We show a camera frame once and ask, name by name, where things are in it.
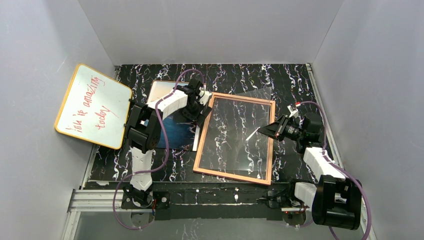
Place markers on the yellow-framed whiteboard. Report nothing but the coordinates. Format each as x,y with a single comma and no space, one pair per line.
95,108

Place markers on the pink wooden picture frame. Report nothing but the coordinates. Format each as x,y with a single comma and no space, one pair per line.
267,181

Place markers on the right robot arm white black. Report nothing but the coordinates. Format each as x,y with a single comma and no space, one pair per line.
335,200

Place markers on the aluminium rail front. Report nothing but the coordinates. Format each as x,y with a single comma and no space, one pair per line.
188,200

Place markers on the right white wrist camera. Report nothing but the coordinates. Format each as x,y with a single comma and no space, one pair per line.
293,111

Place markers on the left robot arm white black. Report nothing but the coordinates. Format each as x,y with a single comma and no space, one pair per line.
145,125

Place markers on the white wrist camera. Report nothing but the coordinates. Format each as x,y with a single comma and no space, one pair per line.
205,96
293,111

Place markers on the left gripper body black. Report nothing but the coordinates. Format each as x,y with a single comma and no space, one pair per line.
199,108

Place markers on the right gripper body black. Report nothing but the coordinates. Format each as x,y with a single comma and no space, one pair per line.
280,127

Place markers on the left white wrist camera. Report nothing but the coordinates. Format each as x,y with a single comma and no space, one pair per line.
205,96

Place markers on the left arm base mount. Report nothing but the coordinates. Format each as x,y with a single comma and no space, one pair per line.
156,200

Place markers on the seascape photo on board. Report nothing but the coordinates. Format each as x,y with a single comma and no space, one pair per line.
182,134

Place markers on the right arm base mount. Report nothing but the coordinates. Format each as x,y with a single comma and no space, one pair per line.
291,207

